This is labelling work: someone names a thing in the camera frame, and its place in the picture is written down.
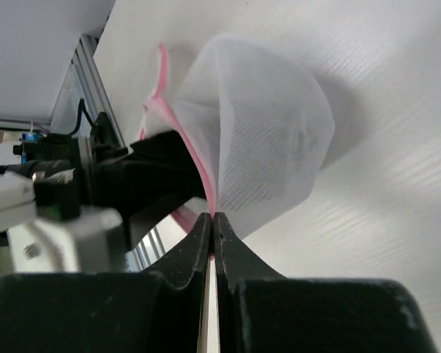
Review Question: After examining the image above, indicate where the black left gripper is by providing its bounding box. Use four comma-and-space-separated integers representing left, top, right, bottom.
0, 112, 128, 220

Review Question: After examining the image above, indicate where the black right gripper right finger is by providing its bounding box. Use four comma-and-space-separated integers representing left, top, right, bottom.
212, 213, 437, 352

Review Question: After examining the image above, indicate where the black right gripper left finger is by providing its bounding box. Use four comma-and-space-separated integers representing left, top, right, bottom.
0, 213, 212, 352

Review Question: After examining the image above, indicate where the black bra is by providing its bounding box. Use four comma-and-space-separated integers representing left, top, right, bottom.
123, 131, 206, 232

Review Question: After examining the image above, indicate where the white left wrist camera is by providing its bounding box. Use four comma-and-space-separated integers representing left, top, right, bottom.
0, 170, 127, 273

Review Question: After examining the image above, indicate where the left aluminium corner post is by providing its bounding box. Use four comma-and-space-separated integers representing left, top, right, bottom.
49, 32, 126, 148

